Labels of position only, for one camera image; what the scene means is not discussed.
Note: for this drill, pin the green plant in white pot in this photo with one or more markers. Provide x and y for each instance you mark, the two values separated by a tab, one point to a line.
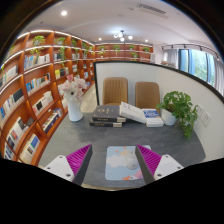
176	108

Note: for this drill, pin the orange wooden bookshelf unit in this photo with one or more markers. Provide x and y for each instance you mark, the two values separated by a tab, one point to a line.
30	96

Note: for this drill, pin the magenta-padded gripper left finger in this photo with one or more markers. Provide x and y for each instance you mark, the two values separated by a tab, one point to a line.
60	166

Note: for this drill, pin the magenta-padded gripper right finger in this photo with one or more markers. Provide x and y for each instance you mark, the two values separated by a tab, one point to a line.
166	166

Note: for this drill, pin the light blue printed mouse pad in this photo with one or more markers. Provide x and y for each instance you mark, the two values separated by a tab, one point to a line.
116	163

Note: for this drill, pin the multi-bulb ceiling lamp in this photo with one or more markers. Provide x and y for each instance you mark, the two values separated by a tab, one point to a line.
122	35

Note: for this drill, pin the white wall socket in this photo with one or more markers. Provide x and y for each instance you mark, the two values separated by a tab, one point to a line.
206	118
200	110

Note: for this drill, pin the tan padded chair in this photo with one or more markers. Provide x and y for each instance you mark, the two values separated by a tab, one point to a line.
147	95
115	90

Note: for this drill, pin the blue-covered white book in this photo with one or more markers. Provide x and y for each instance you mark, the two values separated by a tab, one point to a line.
153	118

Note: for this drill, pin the glass window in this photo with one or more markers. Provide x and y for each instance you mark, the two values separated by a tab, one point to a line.
200	65

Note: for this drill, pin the white thick book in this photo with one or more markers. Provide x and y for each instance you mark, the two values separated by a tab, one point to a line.
131	112

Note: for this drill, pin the white ceiling air vent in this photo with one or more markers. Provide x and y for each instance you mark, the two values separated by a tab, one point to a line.
151	8

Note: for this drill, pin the white vase with pink flowers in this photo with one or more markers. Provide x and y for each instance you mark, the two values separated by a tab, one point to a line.
75	106

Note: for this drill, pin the thick dark hardcover book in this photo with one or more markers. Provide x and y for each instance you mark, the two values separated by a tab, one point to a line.
106	113

